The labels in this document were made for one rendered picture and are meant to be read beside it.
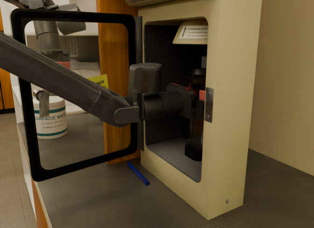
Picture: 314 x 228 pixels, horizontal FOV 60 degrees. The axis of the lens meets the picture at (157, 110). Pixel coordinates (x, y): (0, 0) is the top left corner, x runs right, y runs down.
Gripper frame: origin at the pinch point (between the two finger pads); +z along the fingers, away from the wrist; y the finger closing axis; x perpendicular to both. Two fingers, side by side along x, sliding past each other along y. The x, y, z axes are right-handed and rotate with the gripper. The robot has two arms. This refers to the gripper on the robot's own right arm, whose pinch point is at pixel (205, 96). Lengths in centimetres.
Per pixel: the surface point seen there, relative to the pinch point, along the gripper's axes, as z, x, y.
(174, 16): -10.1, -19.8, -0.4
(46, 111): -37.8, 0.2, 11.2
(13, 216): -53, 116, 159
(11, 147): -45, 116, 310
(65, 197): -36.4, 22.9, 10.4
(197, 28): -6.7, -17.1, -4.5
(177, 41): -8.9, -14.4, 0.0
